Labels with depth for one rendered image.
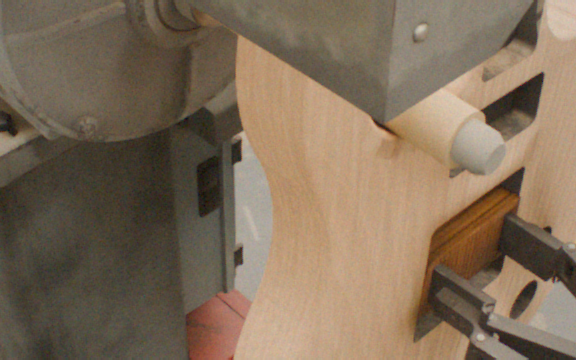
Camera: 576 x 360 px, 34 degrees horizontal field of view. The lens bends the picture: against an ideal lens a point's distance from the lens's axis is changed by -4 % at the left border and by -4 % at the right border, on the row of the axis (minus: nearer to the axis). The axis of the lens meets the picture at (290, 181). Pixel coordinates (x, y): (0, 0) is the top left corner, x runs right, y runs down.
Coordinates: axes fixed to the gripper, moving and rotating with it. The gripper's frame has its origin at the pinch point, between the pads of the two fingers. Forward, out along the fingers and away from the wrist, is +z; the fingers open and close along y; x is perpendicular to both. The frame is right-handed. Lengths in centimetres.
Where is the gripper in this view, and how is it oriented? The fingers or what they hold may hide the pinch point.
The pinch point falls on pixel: (474, 258)
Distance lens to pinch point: 63.4
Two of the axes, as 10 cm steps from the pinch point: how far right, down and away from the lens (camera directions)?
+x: 0.6, -7.8, -6.3
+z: -6.9, -4.9, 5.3
